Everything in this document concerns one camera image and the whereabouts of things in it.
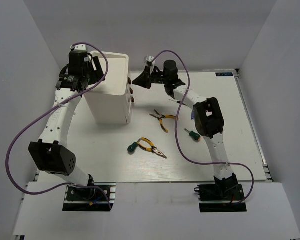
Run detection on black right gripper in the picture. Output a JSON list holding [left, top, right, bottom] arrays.
[[132, 65, 169, 89]]

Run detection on black green precision screwdriver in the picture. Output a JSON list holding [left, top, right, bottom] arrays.
[[169, 99, 186, 106]]

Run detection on blue red handle screwdriver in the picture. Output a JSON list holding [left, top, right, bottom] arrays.
[[191, 111, 195, 121]]

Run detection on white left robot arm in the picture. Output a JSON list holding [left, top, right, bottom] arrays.
[[28, 50, 104, 200]]

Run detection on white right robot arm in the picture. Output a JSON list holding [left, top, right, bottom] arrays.
[[132, 56, 238, 200]]

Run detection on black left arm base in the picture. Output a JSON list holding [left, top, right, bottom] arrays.
[[62, 183, 116, 213]]

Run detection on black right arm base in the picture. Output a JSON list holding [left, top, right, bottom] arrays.
[[194, 184, 247, 213]]

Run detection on white drawer cabinet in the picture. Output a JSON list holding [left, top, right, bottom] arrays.
[[84, 52, 133, 125]]

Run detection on yellow needle-nose pliers upper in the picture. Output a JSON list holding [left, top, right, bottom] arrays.
[[149, 110, 179, 133]]

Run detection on yellow needle-nose pliers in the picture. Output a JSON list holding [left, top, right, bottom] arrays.
[[137, 137, 167, 159], [149, 110, 179, 133]]

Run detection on yellow needle-nose pliers lower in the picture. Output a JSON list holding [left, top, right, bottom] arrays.
[[137, 137, 167, 159]]

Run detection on blue table label right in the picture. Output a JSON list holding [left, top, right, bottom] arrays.
[[215, 72, 234, 77]]

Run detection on stubby green orange screwdriver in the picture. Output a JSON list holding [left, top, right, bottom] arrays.
[[184, 128, 201, 142]]

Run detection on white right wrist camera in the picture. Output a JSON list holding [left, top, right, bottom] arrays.
[[144, 55, 155, 67]]

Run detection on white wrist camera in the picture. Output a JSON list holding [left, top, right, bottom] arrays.
[[144, 55, 155, 67], [70, 44, 88, 52]]

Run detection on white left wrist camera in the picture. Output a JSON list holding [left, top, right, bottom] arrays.
[[70, 44, 88, 52]]

